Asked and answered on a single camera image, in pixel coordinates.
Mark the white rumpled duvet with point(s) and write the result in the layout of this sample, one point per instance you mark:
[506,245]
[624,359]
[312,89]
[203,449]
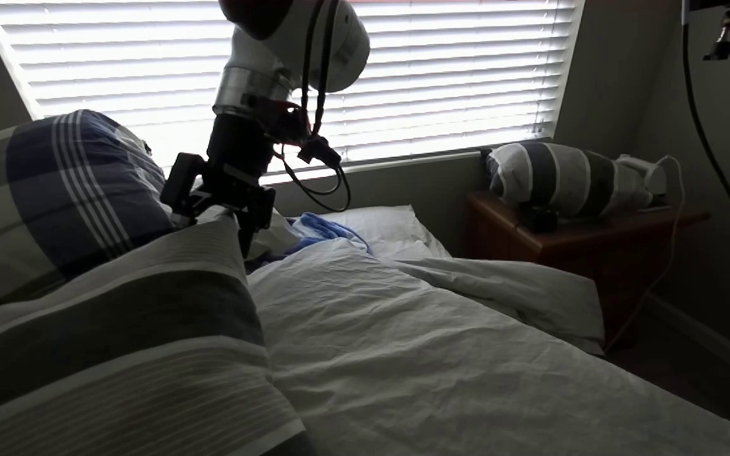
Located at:
[544,298]

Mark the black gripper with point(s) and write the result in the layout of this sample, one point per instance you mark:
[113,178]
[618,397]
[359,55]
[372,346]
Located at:
[230,176]

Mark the wooden nightstand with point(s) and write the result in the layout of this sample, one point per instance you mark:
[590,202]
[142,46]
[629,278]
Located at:
[624,254]

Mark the blue white striped cloth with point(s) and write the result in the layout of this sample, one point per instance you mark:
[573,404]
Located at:
[316,228]

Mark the gray striped pillow on nightstand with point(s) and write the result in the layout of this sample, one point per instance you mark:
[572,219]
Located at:
[572,180]

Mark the gray beige striped pillow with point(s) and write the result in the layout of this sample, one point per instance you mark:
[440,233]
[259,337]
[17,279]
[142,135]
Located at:
[156,354]

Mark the small white pillow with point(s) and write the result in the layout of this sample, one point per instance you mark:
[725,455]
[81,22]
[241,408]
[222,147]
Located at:
[389,231]

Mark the blue plaid pillow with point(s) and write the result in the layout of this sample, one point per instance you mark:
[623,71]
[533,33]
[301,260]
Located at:
[74,190]

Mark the white window blinds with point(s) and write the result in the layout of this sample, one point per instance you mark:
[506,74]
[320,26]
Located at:
[443,74]

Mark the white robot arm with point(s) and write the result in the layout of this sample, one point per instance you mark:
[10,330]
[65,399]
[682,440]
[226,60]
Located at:
[284,60]

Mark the large white pillow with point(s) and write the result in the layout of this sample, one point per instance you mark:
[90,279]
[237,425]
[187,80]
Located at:
[381,361]

